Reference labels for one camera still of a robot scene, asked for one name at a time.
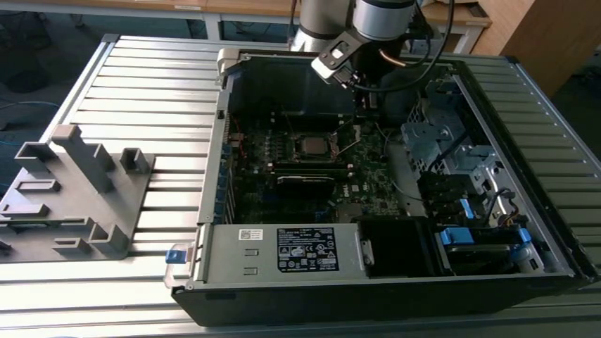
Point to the metal locking lever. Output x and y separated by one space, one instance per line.
349 146

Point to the silver green cpu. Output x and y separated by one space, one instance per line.
315 145

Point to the cpu socket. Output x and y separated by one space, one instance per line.
296 156

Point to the ram slot white clips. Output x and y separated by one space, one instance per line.
309 173
309 163

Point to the copper coloured tube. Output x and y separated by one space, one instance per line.
388 60

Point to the silver drive cage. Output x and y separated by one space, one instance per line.
423 135

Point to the beige case latch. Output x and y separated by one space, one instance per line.
228 58

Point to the green motherboard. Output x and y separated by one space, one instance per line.
371 183

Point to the black graphics card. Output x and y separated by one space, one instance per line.
305 192

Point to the wooden cabinet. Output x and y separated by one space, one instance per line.
553 35

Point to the blue drive latch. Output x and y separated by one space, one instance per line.
465 207

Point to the blue disk carrier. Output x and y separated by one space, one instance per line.
455 235

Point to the black hard disk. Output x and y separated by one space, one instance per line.
479 258

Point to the silver power supply unit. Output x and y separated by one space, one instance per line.
225 246

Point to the blue case latch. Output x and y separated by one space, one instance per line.
176 255

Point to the black pc case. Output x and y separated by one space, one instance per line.
328 310

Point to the grey parts rack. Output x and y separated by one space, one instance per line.
75 211

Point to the green ram stick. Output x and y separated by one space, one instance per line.
32 224

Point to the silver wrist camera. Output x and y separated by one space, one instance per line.
336 54

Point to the wooden desk white frame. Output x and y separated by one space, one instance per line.
248 5
118 8

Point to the black plastic duct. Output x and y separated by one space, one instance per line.
399 246

